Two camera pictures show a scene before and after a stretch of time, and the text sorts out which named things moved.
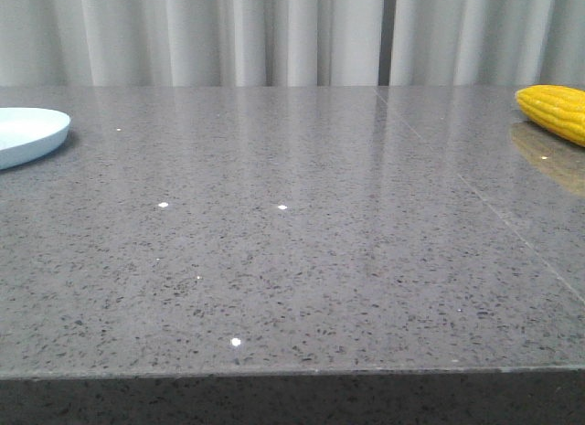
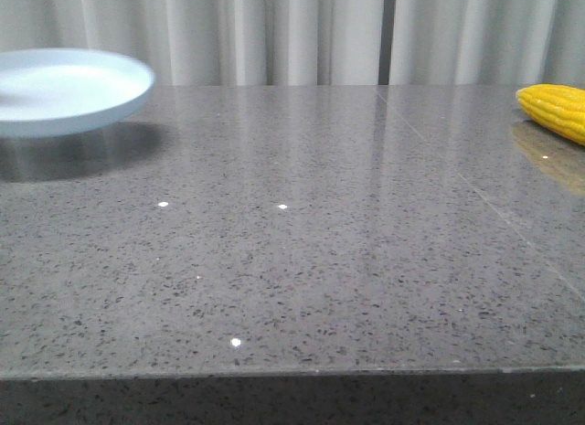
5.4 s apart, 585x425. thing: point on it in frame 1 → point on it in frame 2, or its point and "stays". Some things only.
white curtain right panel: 488,36 stays
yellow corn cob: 559,110 stays
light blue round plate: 30,134 → 52,91
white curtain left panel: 189,37 stays
